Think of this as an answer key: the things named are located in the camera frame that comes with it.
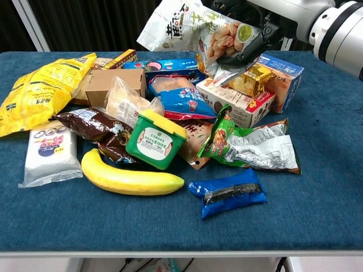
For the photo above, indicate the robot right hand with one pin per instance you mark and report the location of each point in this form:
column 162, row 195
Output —
column 280, row 20

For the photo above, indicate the white bag fried snack print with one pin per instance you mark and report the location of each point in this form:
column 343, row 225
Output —
column 221, row 39

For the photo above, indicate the white bag black characters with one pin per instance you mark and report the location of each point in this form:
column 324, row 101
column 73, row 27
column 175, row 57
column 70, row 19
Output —
column 167, row 25

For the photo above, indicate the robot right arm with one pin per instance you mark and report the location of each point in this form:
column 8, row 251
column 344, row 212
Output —
column 340, row 37

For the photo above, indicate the blue snack bag clear window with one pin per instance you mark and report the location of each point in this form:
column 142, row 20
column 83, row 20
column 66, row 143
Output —
column 184, row 102

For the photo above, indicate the green silver crumpled bag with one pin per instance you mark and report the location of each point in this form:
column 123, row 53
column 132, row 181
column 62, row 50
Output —
column 255, row 147

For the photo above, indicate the brown chocolate bar wrapper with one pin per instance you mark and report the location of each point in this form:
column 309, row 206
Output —
column 93, row 126

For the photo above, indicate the yellow chip bag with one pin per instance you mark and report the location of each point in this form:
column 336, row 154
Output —
column 37, row 93

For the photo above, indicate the long blue white box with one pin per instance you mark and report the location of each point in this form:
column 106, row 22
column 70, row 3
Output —
column 283, row 82

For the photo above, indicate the gold foil snack wrapper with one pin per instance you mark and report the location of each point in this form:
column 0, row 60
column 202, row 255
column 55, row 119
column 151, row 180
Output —
column 252, row 80

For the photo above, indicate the white red biscuit box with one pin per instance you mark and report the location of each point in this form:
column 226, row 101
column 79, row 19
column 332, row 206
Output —
column 235, row 107

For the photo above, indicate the blue cookie box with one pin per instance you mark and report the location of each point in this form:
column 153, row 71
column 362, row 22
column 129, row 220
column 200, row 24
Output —
column 167, row 66

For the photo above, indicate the brown orange flat pouch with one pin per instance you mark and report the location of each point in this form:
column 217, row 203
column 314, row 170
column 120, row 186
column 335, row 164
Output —
column 194, row 141

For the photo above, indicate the slim yellow box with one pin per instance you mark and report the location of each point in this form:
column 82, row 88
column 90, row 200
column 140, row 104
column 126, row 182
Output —
column 120, row 58

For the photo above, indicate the green tub yellow lid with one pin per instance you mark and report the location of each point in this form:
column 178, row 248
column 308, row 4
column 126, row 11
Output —
column 154, row 139

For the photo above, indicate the bread in clear wrap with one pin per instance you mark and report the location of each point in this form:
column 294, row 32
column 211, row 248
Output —
column 127, row 105

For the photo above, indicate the brown cardboard box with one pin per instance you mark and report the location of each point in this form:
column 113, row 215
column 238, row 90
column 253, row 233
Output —
column 113, row 82

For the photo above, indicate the blue packet black band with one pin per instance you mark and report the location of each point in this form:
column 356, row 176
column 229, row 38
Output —
column 227, row 194

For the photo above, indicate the beige snack packet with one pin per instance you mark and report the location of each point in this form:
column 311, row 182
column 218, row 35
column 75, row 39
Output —
column 100, row 63

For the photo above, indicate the black pleated curtain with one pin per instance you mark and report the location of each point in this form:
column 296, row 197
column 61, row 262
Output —
column 14, row 31
column 93, row 25

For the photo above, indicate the yellow banana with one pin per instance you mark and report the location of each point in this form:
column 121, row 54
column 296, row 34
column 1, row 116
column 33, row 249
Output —
column 127, row 180

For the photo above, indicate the white tissue packet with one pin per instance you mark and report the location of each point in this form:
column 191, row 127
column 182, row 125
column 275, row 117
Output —
column 51, row 156

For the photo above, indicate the blue felt table cloth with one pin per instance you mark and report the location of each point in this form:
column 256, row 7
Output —
column 85, row 221

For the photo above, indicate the white frame pole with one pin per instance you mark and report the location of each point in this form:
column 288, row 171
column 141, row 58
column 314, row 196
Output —
column 31, row 25

